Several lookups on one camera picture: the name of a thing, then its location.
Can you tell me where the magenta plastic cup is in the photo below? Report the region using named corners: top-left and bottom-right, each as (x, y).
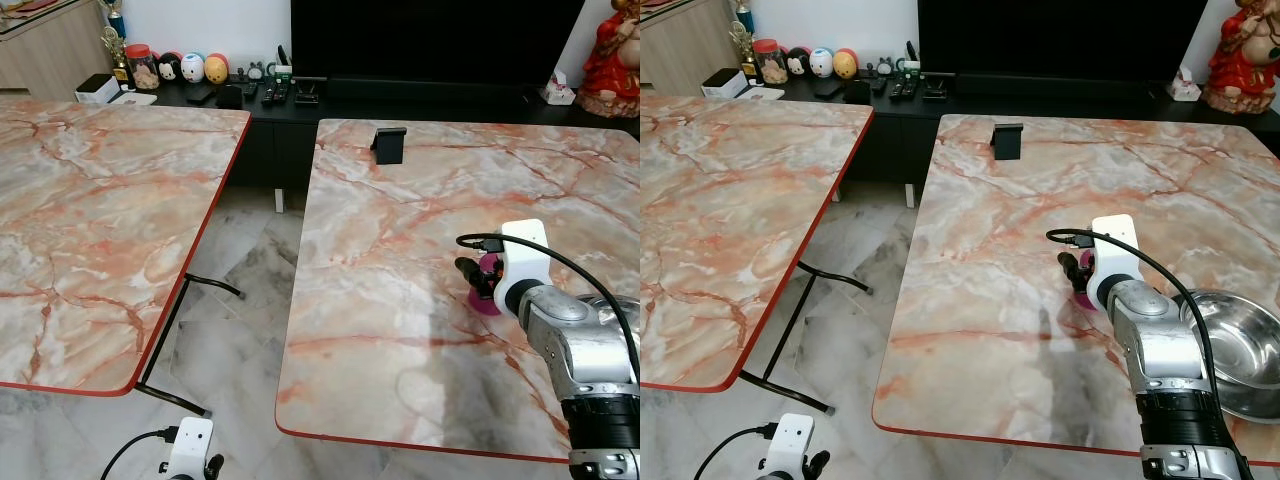
top-left (468, 253), bottom-right (508, 319)
top-left (1068, 251), bottom-right (1101, 312)

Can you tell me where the marble pattern folding table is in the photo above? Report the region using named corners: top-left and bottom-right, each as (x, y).
top-left (0, 95), bottom-right (252, 417)
top-left (275, 118), bottom-right (641, 467)
top-left (640, 92), bottom-right (877, 414)
top-left (872, 112), bottom-right (1280, 470)

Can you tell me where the black phone stand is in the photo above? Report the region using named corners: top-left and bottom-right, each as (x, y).
top-left (991, 123), bottom-right (1026, 162)
top-left (370, 127), bottom-right (409, 167)

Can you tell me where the stainless steel bowl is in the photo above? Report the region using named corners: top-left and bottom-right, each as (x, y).
top-left (1178, 288), bottom-right (1280, 425)

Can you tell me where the small white tissue pack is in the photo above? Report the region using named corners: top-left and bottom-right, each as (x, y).
top-left (540, 72), bottom-right (579, 107)
top-left (1165, 65), bottom-right (1202, 102)

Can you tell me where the black television screen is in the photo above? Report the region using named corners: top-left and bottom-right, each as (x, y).
top-left (290, 0), bottom-right (587, 84)
top-left (918, 0), bottom-right (1210, 81)

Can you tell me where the red and gold statue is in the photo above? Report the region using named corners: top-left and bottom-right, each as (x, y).
top-left (579, 0), bottom-right (641, 120)
top-left (1204, 0), bottom-right (1280, 117)

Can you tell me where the light wooden drawer cabinet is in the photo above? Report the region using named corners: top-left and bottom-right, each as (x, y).
top-left (0, 0), bottom-right (114, 97)
top-left (640, 0), bottom-right (747, 96)

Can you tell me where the white and black box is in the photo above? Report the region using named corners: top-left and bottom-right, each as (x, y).
top-left (701, 68), bottom-right (750, 100)
top-left (75, 73), bottom-right (124, 105)

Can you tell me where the gold trophy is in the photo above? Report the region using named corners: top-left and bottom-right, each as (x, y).
top-left (100, 0), bottom-right (132, 87)
top-left (727, 0), bottom-right (757, 81)

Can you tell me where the red lidded snack jar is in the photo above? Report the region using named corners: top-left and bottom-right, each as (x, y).
top-left (752, 38), bottom-right (789, 87)
top-left (125, 43), bottom-right (162, 92)

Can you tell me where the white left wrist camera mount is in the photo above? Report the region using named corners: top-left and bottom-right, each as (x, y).
top-left (767, 413), bottom-right (815, 477)
top-left (167, 418), bottom-right (215, 480)

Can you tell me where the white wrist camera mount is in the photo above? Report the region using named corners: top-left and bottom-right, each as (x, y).
top-left (1087, 214), bottom-right (1141, 309)
top-left (167, 418), bottom-right (215, 480)
top-left (496, 219), bottom-right (552, 317)
top-left (767, 413), bottom-right (815, 477)

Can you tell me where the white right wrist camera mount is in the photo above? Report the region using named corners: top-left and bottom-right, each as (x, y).
top-left (496, 219), bottom-right (552, 317)
top-left (1087, 214), bottom-right (1141, 309)

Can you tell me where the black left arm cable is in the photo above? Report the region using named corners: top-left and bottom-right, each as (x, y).
top-left (693, 424), bottom-right (779, 480)
top-left (100, 427), bottom-right (181, 480)

